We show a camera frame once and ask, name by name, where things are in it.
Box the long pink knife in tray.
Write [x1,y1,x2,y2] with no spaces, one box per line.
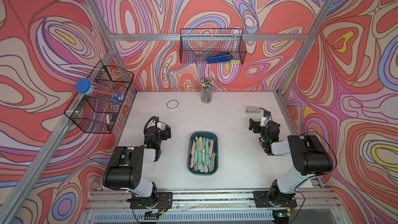
[190,140,197,168]

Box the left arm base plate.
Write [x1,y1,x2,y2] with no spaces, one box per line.
[127,192,173,209]

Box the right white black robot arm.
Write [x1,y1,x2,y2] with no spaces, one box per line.
[246,106,334,206]

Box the blue tool in basket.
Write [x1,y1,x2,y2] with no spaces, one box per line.
[206,52,233,64]

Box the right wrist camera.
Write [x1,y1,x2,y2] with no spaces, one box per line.
[260,108,272,127]

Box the dark teal storage tray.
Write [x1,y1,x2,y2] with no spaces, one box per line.
[187,131,219,176]

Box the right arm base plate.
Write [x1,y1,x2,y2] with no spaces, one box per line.
[253,191,297,208]

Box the back black wire basket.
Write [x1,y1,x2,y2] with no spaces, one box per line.
[179,27,247,65]

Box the black wire basket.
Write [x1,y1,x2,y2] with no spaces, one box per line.
[179,27,247,65]
[64,61,134,134]

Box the small white stapler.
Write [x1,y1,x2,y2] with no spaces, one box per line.
[245,106,262,114]

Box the blue capped clear tube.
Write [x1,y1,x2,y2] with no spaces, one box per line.
[75,78,123,104]

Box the black marker in basket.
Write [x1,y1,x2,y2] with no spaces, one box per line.
[106,115,110,132]

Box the masking tape roll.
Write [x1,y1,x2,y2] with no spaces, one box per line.
[166,99,179,110]

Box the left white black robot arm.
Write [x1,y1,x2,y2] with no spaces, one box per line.
[103,116,171,200]

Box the aluminium rail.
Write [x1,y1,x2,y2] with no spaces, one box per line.
[86,188,342,210]

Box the clear pencil cup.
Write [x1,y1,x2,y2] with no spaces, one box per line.
[201,78,213,103]

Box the left black wire basket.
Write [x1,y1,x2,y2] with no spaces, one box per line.
[64,61,134,134]

